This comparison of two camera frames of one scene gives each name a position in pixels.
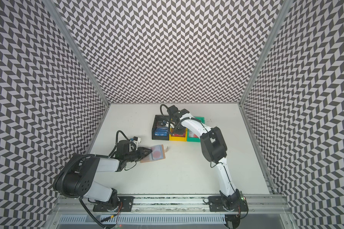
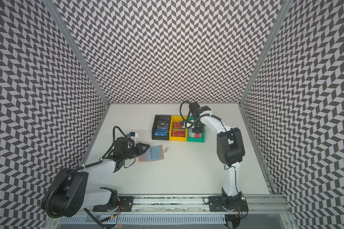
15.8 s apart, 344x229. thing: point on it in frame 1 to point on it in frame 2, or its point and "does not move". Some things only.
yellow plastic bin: [178, 138] does not move
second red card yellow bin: [181, 135] does not move
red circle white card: [157, 152] to [192, 135]
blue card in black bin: [161, 131] does not move
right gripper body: [179, 128] to [198, 126]
